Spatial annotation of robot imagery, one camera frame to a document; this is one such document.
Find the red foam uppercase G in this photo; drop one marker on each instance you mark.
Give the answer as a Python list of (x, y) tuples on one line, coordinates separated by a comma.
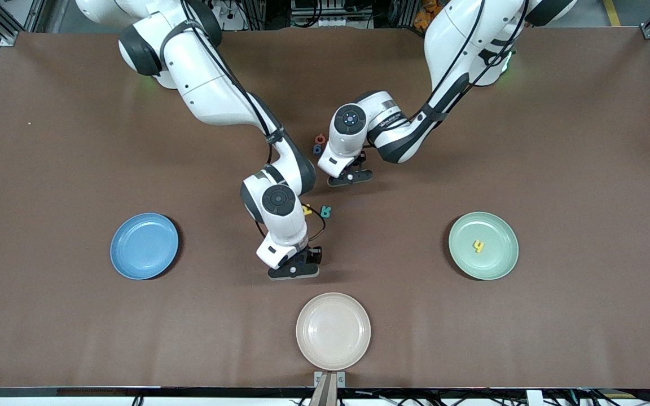
[(316, 138)]

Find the yellow foam uppercase H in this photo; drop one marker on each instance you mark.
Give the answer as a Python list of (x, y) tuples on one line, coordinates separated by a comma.
[(307, 211)]

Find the teal foam uppercase R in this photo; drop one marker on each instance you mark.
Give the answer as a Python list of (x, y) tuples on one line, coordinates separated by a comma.
[(325, 212)]

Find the yellow foam lowercase h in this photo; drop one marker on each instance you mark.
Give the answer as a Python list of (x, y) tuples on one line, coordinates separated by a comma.
[(478, 246)]

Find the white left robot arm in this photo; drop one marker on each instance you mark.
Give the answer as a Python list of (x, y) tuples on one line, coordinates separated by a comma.
[(460, 22)]

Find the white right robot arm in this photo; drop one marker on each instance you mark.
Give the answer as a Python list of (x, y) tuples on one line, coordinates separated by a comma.
[(212, 96)]

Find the beige plate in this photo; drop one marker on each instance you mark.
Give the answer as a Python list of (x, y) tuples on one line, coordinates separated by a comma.
[(333, 331)]

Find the blue plate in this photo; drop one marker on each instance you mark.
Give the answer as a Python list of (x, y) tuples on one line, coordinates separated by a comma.
[(144, 246)]

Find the green plate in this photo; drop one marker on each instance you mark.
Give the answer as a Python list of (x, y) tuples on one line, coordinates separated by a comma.
[(494, 265)]

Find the orange bag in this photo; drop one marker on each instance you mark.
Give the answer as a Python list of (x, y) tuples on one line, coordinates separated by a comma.
[(424, 17)]

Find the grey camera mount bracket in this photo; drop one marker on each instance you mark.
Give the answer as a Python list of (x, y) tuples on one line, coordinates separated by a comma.
[(329, 380)]

